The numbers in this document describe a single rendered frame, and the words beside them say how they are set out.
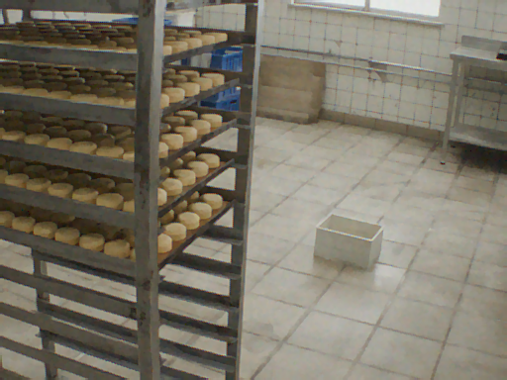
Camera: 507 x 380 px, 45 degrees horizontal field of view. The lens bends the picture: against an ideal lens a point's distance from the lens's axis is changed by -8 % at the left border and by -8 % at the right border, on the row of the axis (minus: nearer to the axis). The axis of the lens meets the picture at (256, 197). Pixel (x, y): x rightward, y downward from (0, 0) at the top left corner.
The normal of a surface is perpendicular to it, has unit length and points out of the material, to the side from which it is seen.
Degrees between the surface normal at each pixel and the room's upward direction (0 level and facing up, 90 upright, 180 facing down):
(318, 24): 90
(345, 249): 90
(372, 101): 90
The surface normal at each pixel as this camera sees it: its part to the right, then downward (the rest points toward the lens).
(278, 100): -0.37, -0.11
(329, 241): -0.45, 0.29
